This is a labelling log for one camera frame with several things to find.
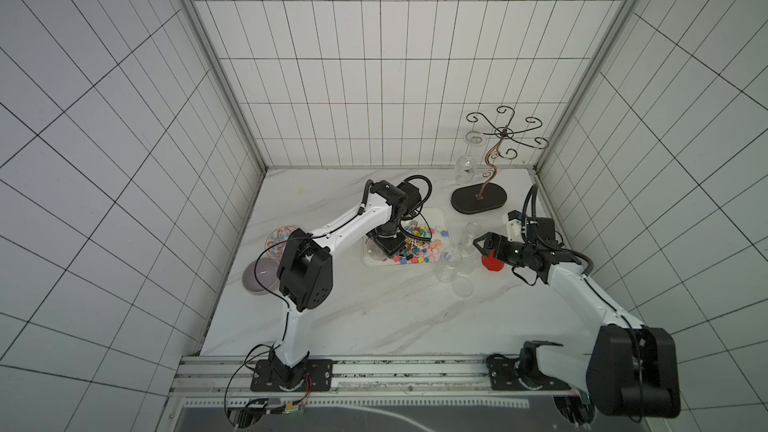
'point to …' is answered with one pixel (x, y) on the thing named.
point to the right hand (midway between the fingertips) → (487, 240)
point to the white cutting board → (438, 218)
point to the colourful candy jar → (449, 261)
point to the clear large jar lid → (462, 288)
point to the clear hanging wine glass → (466, 166)
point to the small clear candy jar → (472, 230)
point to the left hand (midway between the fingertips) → (374, 248)
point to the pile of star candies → (417, 251)
